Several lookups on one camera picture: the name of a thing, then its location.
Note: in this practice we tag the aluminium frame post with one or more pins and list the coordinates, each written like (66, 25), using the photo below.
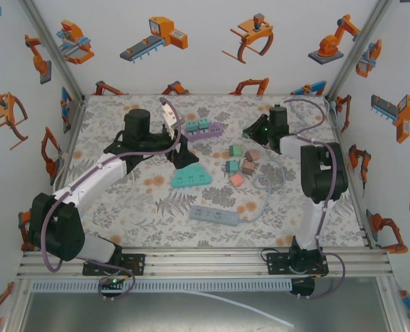
(54, 52)
(358, 52)

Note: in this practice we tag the black connector box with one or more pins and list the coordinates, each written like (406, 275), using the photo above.
(303, 287)

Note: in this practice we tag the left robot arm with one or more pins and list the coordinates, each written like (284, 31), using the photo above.
(94, 183)

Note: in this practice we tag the floral table mat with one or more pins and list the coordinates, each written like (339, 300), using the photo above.
(225, 103)

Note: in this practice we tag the aluminium side rail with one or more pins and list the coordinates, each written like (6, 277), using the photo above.
(74, 131)

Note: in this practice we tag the teal triangular power strip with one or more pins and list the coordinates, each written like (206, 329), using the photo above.
(191, 178)

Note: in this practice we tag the purple power strip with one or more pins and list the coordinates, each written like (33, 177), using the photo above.
(208, 134)

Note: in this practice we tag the mauve pink plug adapter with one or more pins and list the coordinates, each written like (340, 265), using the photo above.
(252, 155)
(249, 168)

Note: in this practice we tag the white plastic tube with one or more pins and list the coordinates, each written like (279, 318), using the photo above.
(242, 305)

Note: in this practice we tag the circuit board with green light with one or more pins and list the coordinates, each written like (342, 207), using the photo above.
(111, 284)

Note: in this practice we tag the salmon pink plug adapter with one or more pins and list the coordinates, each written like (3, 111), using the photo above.
(236, 180)

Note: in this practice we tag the aluminium frame leg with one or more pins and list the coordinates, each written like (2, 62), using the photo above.
(394, 304)
(18, 307)

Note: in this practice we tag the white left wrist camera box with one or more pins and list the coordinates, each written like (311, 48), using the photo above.
(168, 119)

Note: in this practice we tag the green plug adapter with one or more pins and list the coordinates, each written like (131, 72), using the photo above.
(236, 150)
(247, 136)

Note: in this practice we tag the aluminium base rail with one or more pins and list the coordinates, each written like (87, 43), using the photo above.
(204, 266)

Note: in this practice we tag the grey blue power strip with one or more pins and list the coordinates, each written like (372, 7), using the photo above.
(211, 214)

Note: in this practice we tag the grey metal panel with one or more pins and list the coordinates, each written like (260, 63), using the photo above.
(156, 314)

